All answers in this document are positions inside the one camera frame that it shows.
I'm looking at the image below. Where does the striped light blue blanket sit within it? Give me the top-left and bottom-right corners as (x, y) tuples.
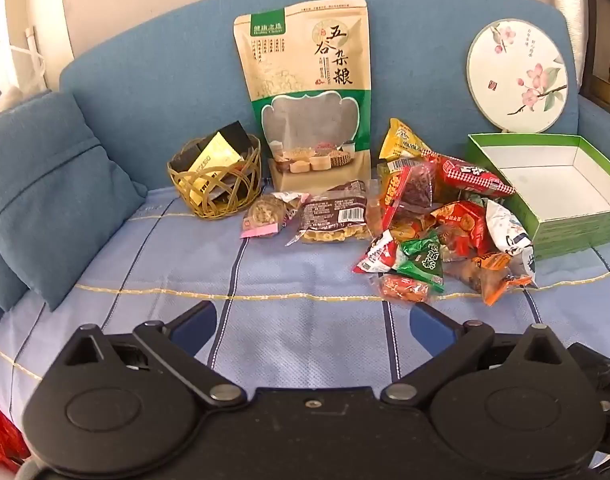
(0, 185), (610, 411)

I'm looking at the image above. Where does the red checkered noodle packet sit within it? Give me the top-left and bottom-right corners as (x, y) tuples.
(432, 154), (516, 196)

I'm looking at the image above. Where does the large beige green grain pouch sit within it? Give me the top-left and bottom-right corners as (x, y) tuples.
(233, 0), (373, 193)

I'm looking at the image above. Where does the red snack packet yellow print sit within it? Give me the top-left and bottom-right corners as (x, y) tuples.
(430, 200), (496, 256)

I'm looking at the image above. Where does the black and gold packet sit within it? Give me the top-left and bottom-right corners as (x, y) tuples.
(173, 121), (251, 181)

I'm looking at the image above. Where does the round floral fan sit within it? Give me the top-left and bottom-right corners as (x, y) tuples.
(466, 18), (570, 133)

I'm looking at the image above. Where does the white blue snack packet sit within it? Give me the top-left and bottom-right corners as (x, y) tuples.
(485, 199), (536, 276)

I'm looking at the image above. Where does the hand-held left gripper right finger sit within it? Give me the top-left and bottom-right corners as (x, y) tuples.
(382, 302), (566, 405)

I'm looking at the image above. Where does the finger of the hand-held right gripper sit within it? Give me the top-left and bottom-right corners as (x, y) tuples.
(567, 342), (610, 461)

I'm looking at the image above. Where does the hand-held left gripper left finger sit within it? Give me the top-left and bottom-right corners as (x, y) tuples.
(65, 301), (248, 407)

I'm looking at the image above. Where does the blue cushion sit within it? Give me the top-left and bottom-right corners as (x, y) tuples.
(0, 91), (148, 311)

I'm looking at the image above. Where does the green cardboard box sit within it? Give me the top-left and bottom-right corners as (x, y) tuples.
(467, 132), (610, 261)

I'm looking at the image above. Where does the white rack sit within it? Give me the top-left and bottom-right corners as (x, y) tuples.
(10, 25), (48, 96)

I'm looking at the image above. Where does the brown labelled clear snack packet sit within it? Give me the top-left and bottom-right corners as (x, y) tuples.
(285, 180), (373, 247)

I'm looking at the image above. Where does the small red orange snack packet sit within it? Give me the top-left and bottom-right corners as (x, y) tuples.
(377, 275), (431, 303)

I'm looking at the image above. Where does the woven wicker basket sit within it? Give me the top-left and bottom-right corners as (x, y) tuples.
(167, 134), (262, 219)

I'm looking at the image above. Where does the green snack packet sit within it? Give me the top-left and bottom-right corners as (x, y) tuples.
(396, 232), (445, 295)

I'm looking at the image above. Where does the pink labelled cookie packet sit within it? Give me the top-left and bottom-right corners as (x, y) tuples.
(240, 192), (298, 239)

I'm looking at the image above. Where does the white foam roll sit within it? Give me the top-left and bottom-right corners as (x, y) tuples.
(550, 0), (593, 86)

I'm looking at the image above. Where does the orange brown snack packet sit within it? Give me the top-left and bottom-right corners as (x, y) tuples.
(472, 252), (536, 307)

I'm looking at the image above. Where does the blue sofa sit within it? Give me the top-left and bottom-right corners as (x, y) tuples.
(0, 0), (610, 281)

